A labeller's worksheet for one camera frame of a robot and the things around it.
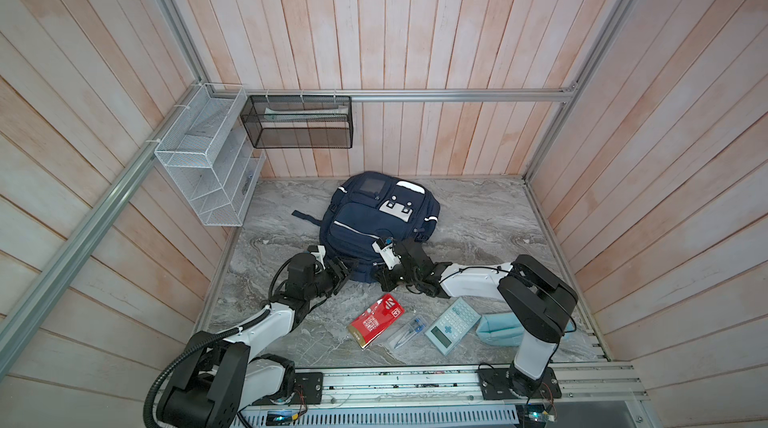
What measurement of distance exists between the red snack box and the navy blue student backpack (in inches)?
3.8

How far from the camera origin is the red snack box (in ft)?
2.73

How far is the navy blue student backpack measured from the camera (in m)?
0.93

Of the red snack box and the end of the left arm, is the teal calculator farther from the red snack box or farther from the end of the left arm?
the end of the left arm

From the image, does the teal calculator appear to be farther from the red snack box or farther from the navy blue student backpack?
the navy blue student backpack

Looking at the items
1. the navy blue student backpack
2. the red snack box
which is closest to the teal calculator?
the red snack box

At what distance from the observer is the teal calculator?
0.81 metres

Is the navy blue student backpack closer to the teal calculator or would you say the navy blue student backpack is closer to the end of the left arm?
the end of the left arm

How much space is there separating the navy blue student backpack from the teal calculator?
0.77ft

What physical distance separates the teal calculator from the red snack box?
0.35ft

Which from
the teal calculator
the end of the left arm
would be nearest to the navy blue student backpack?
the end of the left arm
